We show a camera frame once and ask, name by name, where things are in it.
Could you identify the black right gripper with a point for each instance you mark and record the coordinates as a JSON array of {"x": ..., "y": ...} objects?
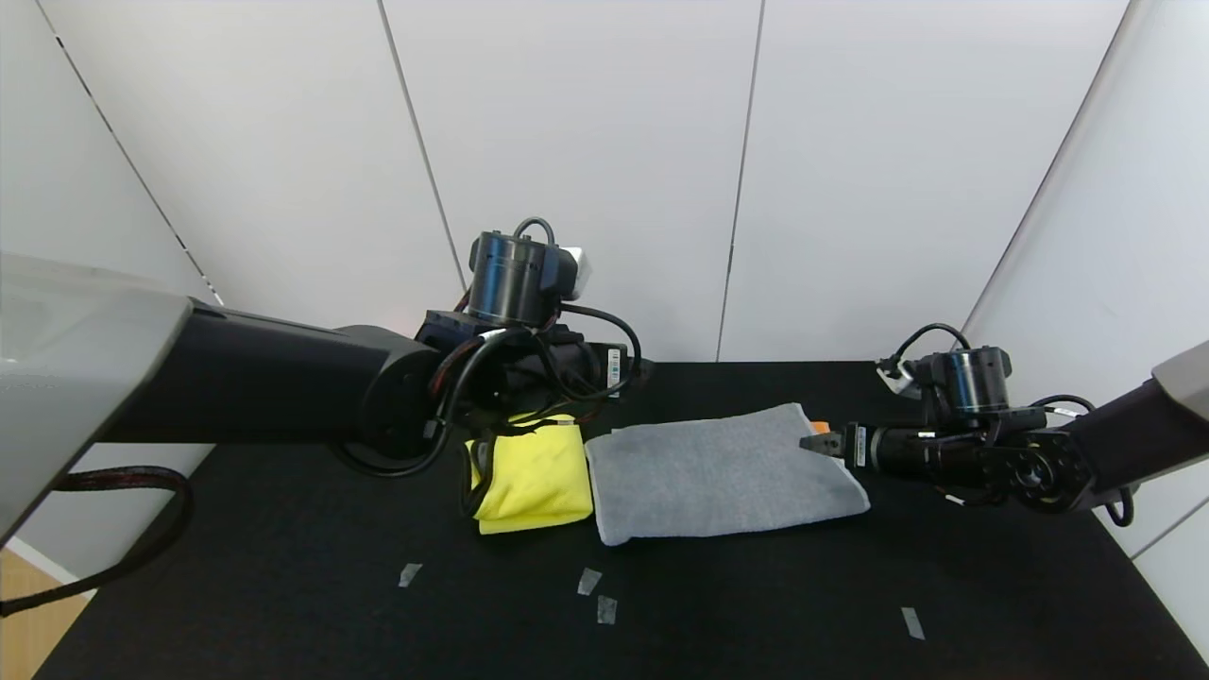
[{"x": 859, "y": 445}]

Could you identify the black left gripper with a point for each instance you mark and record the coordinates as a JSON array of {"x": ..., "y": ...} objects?
[{"x": 615, "y": 367}]

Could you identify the grey towel orange white pattern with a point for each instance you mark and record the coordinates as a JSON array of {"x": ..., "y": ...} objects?
[{"x": 708, "y": 472}]

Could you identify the yellow microfibre towel black edging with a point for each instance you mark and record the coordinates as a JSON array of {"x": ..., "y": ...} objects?
[{"x": 534, "y": 482}]

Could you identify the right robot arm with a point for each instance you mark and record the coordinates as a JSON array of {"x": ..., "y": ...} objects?
[{"x": 1133, "y": 434}]

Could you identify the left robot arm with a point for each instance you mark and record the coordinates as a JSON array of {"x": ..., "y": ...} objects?
[{"x": 236, "y": 378}]

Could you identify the clear tape piece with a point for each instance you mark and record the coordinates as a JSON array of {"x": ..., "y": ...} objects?
[
  {"x": 410, "y": 575},
  {"x": 605, "y": 610},
  {"x": 912, "y": 623},
  {"x": 589, "y": 581}
]

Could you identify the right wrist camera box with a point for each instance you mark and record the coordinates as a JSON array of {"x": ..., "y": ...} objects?
[{"x": 897, "y": 378}]

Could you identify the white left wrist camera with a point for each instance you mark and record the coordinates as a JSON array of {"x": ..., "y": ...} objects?
[{"x": 577, "y": 272}]

